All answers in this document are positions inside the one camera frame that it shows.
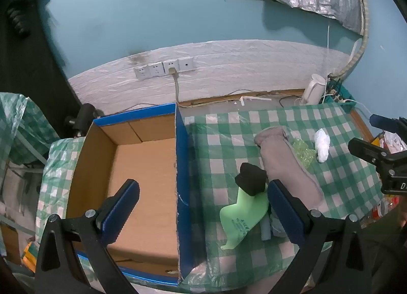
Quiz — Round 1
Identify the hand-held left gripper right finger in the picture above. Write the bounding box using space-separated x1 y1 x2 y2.
267 179 377 294

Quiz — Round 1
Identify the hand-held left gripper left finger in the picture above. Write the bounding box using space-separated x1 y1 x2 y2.
35 179 140 294

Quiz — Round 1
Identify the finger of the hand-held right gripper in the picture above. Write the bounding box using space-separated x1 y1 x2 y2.
369 114 407 142
348 138 391 171

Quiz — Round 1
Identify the blue-grey sock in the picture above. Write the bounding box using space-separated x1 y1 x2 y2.
261 211 288 241

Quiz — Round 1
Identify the blue-edged cardboard box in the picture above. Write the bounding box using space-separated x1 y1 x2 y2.
65 102 207 285

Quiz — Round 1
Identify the white plastic wad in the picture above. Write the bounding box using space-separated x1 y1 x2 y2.
313 129 330 163

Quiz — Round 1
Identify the green sock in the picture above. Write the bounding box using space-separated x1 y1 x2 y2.
219 186 271 250

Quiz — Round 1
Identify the grey soft cloth roll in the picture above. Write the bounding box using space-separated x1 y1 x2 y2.
254 126 325 210

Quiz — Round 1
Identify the pile of colourful packets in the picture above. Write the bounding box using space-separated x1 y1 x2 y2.
366 131 407 228

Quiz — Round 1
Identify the blue basket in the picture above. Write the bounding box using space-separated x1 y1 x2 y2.
327 78 358 112

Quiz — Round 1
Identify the green bubble wrap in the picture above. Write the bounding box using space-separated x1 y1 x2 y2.
292 138 318 167

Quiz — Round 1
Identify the person's olive clothing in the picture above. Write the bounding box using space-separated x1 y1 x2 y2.
359 202 407 294

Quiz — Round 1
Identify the green checked tablecloth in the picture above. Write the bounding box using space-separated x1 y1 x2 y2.
35 102 385 291

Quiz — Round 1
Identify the black tripod head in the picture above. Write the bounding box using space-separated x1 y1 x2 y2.
65 103 99 138

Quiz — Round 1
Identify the yellow box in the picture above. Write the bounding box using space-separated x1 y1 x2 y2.
21 241 39 273

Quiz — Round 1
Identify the green checked table cover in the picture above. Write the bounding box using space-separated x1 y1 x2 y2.
0 92 61 166

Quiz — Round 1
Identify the black cable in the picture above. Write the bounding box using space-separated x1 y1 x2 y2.
279 95 302 108

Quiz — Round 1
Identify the beige corrugated hose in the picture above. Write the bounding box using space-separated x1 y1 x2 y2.
329 0 371 79

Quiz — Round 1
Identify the beige plug and cable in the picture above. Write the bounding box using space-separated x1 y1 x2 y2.
168 67 191 108

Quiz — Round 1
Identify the white wall socket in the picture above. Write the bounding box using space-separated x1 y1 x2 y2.
134 65 150 80
148 62 164 78
178 57 195 72
163 59 179 75

